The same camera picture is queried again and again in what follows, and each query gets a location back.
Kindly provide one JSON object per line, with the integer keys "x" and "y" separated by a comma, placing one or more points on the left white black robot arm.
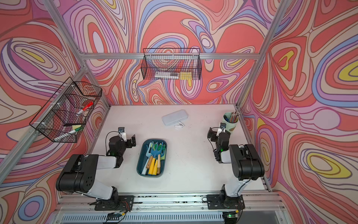
{"x": 79, "y": 175}

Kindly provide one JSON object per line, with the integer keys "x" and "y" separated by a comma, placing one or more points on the black wire basket wall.
{"x": 167, "y": 63}
{"x": 58, "y": 116}

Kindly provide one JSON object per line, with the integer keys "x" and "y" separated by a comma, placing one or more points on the lime rake wooden handle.
{"x": 163, "y": 154}

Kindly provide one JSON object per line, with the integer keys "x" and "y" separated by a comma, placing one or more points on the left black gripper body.
{"x": 130, "y": 141}

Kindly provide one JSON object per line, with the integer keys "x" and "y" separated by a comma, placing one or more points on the red marker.
{"x": 88, "y": 106}

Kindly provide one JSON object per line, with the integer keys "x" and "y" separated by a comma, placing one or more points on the wooden handled tool in box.
{"x": 149, "y": 162}

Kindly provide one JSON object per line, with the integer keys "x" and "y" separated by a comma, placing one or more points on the coloured pencils bunch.
{"x": 233, "y": 117}

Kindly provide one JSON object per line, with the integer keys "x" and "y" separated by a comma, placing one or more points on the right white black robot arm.
{"x": 246, "y": 166}

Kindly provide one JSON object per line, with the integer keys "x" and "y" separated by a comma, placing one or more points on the green white marker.
{"x": 67, "y": 134}

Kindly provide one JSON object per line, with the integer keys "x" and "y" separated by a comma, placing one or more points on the black wire basket back wall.
{"x": 167, "y": 63}

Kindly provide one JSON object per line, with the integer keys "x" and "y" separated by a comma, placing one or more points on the white pencil case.
{"x": 174, "y": 118}

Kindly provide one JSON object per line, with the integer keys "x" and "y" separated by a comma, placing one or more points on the light blue rake pale handle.
{"x": 148, "y": 155}

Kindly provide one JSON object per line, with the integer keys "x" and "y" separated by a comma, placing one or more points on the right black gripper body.
{"x": 212, "y": 134}

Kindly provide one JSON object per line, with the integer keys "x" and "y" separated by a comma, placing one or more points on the black wire basket left wall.
{"x": 58, "y": 116}

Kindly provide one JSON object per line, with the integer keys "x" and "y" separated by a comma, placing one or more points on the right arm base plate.
{"x": 221, "y": 202}

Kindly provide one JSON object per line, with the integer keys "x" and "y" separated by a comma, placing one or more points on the blue rake yellow handle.
{"x": 155, "y": 152}

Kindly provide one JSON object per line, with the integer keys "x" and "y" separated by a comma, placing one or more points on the yellow eraser in basket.
{"x": 185, "y": 75}

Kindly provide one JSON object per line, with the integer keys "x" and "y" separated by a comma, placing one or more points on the green pencil cup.
{"x": 229, "y": 126}

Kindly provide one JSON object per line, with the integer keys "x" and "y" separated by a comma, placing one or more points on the teal storage box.
{"x": 143, "y": 158}

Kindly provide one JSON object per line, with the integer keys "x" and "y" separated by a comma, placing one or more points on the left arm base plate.
{"x": 121, "y": 203}

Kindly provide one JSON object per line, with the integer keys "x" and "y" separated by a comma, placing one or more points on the green rake wooden handle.
{"x": 158, "y": 159}

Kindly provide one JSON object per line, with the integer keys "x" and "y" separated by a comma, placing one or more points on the yellow handled tool in box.
{"x": 150, "y": 172}

